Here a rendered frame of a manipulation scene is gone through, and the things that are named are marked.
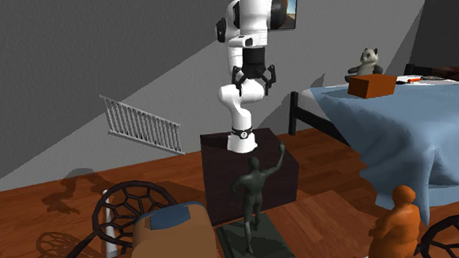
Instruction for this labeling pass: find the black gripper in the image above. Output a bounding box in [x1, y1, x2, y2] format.
[229, 46, 278, 99]

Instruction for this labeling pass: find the dark robot stand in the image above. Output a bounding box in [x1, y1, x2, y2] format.
[199, 126, 303, 228]

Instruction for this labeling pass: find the dark green man statue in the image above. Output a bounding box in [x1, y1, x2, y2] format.
[211, 141, 297, 258]

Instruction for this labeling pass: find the panda plush toy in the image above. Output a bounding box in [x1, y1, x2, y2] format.
[343, 47, 386, 83]

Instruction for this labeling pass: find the orange box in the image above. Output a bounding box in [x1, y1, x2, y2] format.
[346, 72, 399, 101]

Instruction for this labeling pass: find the white railing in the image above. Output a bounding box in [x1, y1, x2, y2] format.
[98, 90, 186, 160]

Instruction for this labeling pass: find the bed with blue blanket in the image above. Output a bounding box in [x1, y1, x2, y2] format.
[285, 60, 459, 234]

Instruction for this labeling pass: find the brown box with blue top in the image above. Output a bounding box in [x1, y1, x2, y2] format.
[127, 200, 218, 258]

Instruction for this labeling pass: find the orange seated figure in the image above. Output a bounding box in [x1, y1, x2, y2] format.
[365, 184, 424, 258]

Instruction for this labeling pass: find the wall picture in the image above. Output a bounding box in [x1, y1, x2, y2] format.
[266, 0, 301, 32]

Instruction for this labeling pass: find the white post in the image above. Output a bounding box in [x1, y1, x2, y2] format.
[101, 189, 119, 258]

